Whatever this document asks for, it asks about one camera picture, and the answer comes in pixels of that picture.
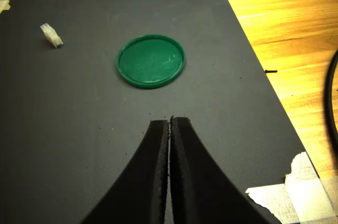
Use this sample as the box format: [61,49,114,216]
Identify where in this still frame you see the black camera cable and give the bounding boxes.
[324,49,338,162]

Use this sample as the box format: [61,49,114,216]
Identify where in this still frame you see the small white plastic terminal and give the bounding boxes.
[40,22,64,49]

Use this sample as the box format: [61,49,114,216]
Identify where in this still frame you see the dark grey mat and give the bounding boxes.
[0,0,322,224]

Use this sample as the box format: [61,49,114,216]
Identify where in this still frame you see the round green lid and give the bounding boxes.
[116,34,186,89]

